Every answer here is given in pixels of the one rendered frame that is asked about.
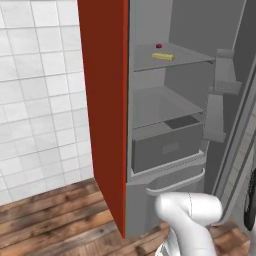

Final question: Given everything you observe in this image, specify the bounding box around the grey freezer drawer handle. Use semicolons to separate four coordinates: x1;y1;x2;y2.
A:
145;167;206;197

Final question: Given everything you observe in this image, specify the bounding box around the grey fridge crisper drawer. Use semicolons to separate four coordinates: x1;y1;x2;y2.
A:
131;114;205;175

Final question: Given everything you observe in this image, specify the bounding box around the grey fridge shelf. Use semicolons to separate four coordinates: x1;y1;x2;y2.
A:
133;42;216;73
132;85;205;131

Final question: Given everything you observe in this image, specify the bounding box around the grey fridge door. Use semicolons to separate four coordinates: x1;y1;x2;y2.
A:
203;0;256;228

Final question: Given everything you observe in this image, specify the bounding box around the grey fridge door bin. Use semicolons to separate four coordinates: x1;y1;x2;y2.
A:
202;87;228;144
208;48;244;96

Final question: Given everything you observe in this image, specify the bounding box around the grey fridge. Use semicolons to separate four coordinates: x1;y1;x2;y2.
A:
125;0;250;238

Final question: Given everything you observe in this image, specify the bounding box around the red cabinet side panel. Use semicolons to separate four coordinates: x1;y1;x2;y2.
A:
77;0;130;239

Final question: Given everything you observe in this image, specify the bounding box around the yellow butter stick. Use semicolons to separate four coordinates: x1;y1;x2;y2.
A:
151;52;176;62

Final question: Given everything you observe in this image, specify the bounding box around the grey freezer drawer front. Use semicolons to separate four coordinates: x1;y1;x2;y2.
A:
125;162;206;238

